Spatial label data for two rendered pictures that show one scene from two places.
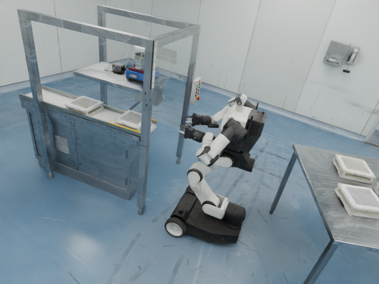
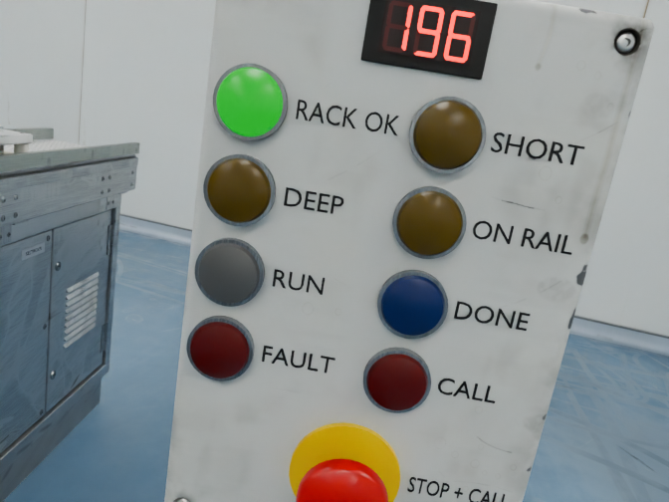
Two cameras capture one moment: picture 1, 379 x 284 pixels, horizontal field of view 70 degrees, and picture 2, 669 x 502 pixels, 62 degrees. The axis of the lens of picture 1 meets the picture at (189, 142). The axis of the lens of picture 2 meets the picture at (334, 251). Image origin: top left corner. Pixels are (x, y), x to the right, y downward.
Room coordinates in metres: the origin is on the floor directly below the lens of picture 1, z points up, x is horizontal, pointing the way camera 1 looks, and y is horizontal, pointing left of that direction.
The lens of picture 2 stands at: (2.77, -0.22, 1.06)
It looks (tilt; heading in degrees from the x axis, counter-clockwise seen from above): 14 degrees down; 76
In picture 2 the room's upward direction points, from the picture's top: 9 degrees clockwise
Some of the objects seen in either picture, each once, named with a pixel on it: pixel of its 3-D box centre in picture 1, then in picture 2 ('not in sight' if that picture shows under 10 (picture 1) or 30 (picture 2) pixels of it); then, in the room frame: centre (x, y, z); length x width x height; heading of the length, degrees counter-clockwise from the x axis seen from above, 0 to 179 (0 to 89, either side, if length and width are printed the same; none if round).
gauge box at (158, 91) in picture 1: (149, 91); not in sight; (2.21, 0.42, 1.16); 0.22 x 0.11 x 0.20; 74
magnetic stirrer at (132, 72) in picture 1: (142, 72); not in sight; (2.13, 0.46, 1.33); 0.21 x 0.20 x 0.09; 164
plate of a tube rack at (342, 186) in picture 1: (362, 198); not in sight; (1.49, -1.23, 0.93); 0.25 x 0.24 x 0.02; 1
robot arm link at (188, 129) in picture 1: (192, 133); not in sight; (1.86, -0.01, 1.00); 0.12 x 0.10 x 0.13; 66
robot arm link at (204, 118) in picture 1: (199, 119); not in sight; (2.13, -0.05, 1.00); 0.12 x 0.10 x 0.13; 106
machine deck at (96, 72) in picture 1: (120, 76); not in sight; (2.13, 0.65, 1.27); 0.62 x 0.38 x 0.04; 74
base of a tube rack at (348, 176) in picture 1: (351, 170); not in sight; (1.89, -1.36, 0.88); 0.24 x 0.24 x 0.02; 84
